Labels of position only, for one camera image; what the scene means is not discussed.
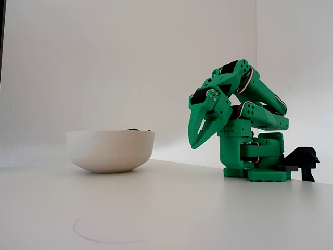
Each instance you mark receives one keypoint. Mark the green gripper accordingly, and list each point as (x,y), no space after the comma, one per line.
(202,109)

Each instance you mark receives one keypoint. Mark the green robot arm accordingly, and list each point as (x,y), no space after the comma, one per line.
(234,153)

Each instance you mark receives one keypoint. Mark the black crumpled cloth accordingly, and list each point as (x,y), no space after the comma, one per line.
(132,129)

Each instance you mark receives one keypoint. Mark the white round bowl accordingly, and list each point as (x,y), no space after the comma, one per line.
(109,151)

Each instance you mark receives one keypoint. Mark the black table clamp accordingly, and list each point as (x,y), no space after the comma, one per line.
(304,156)

